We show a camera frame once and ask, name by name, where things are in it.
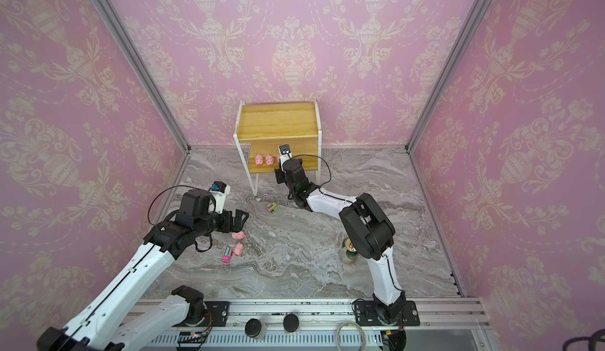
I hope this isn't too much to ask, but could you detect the wooden two-tier shelf white frame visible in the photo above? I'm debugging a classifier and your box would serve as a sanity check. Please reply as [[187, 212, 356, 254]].
[[233, 101, 322, 195]]

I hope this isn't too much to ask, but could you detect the coiled white cable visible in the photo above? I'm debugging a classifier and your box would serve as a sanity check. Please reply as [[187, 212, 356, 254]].
[[335, 321, 366, 351]]

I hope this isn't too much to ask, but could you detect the pink blue toy truck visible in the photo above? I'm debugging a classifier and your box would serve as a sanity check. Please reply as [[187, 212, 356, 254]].
[[222, 246, 233, 264]]

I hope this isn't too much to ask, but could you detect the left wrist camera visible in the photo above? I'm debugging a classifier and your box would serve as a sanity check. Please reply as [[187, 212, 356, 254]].
[[210, 181, 231, 214]]

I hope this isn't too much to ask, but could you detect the black round knob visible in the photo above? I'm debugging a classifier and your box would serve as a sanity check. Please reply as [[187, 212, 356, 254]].
[[244, 318, 266, 340], [283, 313, 300, 334]]

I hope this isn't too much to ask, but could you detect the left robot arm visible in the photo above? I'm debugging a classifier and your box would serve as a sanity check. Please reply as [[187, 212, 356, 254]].
[[36, 181, 249, 350]]

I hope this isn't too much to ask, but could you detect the green truck with grille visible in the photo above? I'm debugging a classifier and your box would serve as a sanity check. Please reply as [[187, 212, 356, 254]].
[[266, 202, 279, 213]]

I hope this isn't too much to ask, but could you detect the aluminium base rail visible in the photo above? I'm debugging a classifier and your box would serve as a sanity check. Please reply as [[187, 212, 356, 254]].
[[127, 296, 493, 333]]

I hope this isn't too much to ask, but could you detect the green can gold lid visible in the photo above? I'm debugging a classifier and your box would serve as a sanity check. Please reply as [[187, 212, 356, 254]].
[[341, 238, 359, 264]]

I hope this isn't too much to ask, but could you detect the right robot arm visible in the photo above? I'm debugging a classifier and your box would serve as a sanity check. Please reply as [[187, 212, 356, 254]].
[[276, 155, 407, 324]]

